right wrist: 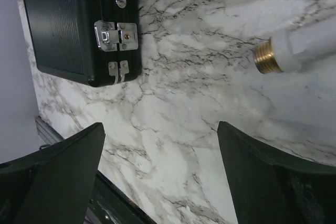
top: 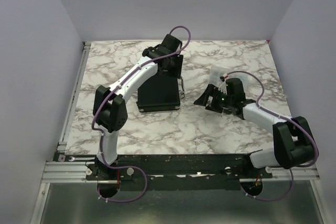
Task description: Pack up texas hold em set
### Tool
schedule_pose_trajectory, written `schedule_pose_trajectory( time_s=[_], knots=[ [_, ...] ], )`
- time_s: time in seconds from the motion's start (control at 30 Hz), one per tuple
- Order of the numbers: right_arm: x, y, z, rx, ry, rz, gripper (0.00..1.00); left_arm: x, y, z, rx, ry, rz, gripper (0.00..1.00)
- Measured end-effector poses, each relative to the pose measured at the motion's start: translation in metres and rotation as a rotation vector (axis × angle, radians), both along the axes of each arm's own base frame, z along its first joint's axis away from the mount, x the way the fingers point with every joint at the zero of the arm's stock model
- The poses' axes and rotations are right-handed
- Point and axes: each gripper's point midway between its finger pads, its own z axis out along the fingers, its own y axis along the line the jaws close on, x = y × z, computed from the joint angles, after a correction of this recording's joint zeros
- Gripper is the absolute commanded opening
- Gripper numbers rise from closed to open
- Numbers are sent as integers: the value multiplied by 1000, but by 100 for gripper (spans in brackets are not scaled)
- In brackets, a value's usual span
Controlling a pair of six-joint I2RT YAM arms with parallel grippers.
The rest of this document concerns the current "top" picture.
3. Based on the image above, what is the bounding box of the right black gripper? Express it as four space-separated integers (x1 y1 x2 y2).
194 84 234 114

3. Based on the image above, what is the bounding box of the black poker chip case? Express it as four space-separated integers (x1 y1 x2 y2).
136 74 181 112

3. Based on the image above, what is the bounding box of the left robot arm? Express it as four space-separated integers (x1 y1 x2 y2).
91 34 183 179

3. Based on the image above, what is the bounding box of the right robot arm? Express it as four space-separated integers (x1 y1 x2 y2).
194 78 315 178

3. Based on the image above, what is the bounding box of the clear plastic organizer box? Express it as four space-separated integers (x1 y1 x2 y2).
208 65 249 91

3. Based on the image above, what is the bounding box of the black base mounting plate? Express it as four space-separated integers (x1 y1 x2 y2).
86 154 272 191

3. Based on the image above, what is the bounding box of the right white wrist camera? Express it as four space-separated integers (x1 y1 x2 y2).
218 73 228 94

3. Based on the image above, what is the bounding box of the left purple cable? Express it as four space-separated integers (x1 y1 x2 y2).
91 26 192 203

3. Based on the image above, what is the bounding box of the purple cable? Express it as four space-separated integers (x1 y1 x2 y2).
91 26 192 203
220 71 320 201

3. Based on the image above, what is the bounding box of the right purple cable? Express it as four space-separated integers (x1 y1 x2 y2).
220 71 320 201

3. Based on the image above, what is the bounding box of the aluminium rail frame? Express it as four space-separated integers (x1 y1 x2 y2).
40 41 321 183

